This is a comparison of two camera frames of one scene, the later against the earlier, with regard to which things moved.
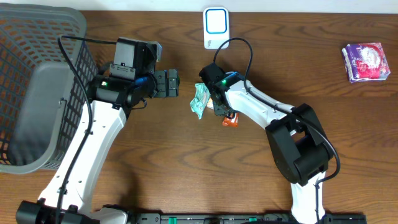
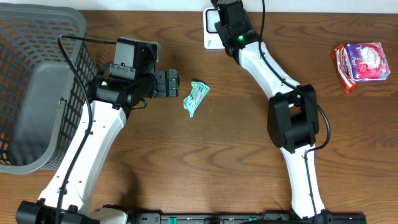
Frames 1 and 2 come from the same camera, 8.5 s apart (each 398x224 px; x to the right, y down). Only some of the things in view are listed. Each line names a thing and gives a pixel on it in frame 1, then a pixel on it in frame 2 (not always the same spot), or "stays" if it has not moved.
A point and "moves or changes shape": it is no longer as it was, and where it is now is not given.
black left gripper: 160,83 stays
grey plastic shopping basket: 41,98 stays
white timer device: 216,27 stays
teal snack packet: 199,102 moves or changes shape
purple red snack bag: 365,62 stays
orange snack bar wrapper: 232,122 to 343,70
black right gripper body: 222,109 to 222,32
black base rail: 243,218 stays
